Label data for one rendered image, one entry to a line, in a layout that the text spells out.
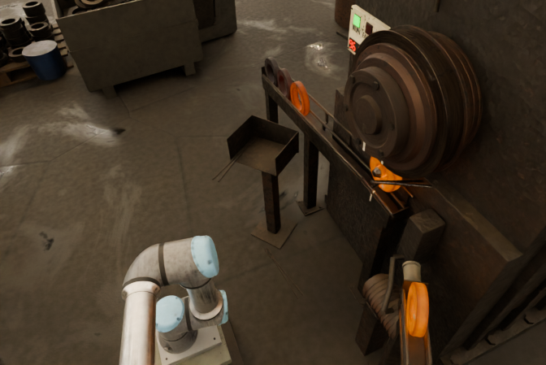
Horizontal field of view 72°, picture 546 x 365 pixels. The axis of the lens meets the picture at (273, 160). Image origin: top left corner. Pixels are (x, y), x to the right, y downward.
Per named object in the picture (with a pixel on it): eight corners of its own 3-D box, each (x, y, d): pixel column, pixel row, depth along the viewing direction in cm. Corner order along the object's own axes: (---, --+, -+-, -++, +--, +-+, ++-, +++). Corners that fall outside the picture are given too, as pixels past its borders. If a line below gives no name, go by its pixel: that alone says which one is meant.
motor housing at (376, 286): (371, 323, 181) (391, 266, 143) (400, 370, 166) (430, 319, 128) (348, 335, 177) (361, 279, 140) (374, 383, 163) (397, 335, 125)
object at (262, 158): (262, 206, 234) (251, 114, 184) (299, 223, 224) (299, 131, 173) (243, 230, 222) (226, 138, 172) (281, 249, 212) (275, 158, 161)
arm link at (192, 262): (188, 303, 146) (157, 235, 104) (227, 295, 148) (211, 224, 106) (191, 336, 138) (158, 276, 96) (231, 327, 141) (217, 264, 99)
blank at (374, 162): (374, 145, 144) (367, 147, 143) (401, 158, 130) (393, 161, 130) (378, 180, 150) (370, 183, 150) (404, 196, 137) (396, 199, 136)
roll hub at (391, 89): (418, 93, 98) (402, 171, 116) (358, 51, 118) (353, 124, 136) (400, 98, 97) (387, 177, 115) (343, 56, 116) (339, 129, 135)
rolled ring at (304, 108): (287, 85, 206) (292, 84, 207) (296, 118, 207) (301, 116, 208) (296, 79, 188) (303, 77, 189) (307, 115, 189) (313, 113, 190)
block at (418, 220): (418, 244, 146) (433, 205, 130) (431, 261, 141) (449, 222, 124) (395, 254, 144) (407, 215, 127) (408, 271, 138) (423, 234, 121)
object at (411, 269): (418, 272, 130) (422, 262, 126) (421, 295, 123) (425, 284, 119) (400, 269, 131) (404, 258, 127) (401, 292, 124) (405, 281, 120)
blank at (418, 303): (414, 320, 122) (404, 319, 123) (421, 275, 120) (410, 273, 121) (424, 349, 107) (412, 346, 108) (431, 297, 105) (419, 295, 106)
